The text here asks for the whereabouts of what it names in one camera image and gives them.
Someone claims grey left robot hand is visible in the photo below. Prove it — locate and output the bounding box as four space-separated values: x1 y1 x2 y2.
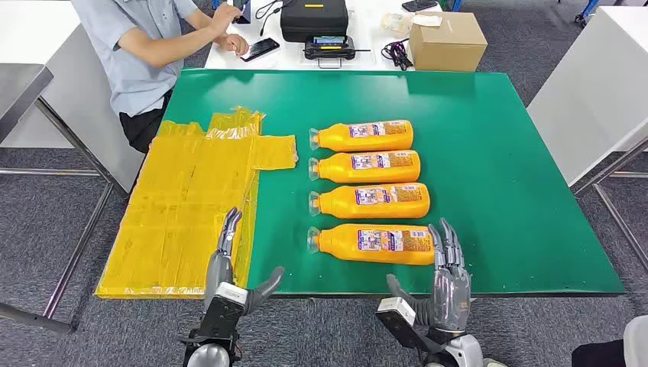
203 206 286 315

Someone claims person's right hand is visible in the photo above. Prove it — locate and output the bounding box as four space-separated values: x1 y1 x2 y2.
216 33 250 57

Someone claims person's left hand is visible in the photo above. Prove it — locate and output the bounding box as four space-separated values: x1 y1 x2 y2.
208 2 243 37

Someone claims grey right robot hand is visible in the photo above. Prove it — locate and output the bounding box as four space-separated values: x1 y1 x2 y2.
386 217 473 336

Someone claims orange detergent bottle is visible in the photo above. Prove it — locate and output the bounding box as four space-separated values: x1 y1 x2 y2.
306 223 436 266
309 119 415 153
307 149 422 184
307 182 431 219

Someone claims dark standing tablet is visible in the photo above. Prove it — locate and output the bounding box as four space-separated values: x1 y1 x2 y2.
232 0 253 24

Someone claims black smartphone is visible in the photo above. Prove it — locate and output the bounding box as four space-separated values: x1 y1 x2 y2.
239 37 281 63
401 0 439 13

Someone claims black hard case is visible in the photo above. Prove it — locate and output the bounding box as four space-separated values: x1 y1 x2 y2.
280 0 350 44

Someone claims black yellow remote controller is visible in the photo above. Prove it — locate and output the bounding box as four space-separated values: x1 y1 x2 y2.
303 35 372 70

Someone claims person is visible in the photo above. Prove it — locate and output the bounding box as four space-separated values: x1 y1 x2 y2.
70 0 250 154
571 314 648 367

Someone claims white table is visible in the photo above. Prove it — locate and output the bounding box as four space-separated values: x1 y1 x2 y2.
203 0 446 72
526 5 648 187
0 0 146 193

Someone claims clear plastic bag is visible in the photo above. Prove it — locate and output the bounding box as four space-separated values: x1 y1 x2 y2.
379 12 415 35

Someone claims brown cardboard box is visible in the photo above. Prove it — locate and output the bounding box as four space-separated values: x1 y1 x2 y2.
408 11 488 73

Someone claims grey metal table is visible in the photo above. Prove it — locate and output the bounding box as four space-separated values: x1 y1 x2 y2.
0 64 55 145

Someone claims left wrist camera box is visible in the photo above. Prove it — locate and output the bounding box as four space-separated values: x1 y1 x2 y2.
201 281 250 341

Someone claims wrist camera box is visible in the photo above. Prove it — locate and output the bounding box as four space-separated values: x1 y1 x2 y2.
374 297 442 353
201 281 250 341

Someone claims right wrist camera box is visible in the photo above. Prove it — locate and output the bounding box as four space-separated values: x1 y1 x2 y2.
374 297 442 353

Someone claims coiled black cable bundle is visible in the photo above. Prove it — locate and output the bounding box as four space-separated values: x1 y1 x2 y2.
381 38 415 71

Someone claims steel table frame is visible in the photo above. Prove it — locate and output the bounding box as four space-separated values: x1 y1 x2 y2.
572 136 648 274
0 96 128 336

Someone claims blue cart frame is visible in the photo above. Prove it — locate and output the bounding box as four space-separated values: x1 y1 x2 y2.
574 0 601 25

